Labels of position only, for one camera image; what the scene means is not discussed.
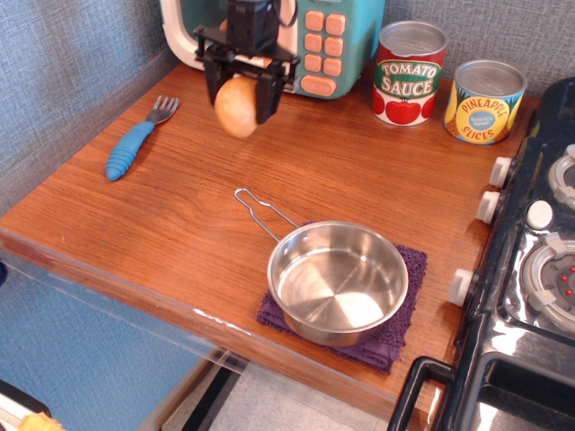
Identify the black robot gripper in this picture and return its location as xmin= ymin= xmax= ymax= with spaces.
xmin=193 ymin=1 xmax=300 ymax=125

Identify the orange toy chicken drumstick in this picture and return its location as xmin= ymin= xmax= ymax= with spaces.
xmin=214 ymin=76 xmax=258 ymax=139

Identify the teal toy microwave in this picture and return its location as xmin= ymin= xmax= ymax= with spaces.
xmin=160 ymin=0 xmax=385 ymax=100

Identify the tomato sauce can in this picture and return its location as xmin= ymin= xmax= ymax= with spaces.
xmin=372 ymin=21 xmax=447 ymax=127

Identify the small steel saucepan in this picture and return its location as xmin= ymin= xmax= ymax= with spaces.
xmin=252 ymin=215 xmax=410 ymax=347

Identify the pineapple slices can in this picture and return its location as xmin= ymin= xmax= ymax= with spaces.
xmin=444 ymin=59 xmax=527 ymax=145

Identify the white stove knob rear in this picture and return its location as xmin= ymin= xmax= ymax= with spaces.
xmin=489 ymin=157 xmax=513 ymax=189

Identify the white stove knob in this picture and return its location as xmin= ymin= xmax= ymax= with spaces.
xmin=447 ymin=268 xmax=473 ymax=307
xmin=476 ymin=191 xmax=500 ymax=224
xmin=489 ymin=157 xmax=513 ymax=189

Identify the white stove knob middle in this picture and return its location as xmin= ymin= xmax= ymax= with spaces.
xmin=476 ymin=191 xmax=500 ymax=224

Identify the white stove knob front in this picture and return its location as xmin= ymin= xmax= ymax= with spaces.
xmin=447 ymin=268 xmax=473 ymax=307

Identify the black toy stove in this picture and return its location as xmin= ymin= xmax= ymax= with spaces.
xmin=439 ymin=78 xmax=574 ymax=430

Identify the blue handled toy fork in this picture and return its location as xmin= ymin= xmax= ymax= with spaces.
xmin=105 ymin=96 xmax=179 ymax=181

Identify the black oven door handle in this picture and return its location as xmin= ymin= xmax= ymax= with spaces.
xmin=387 ymin=356 xmax=456 ymax=431

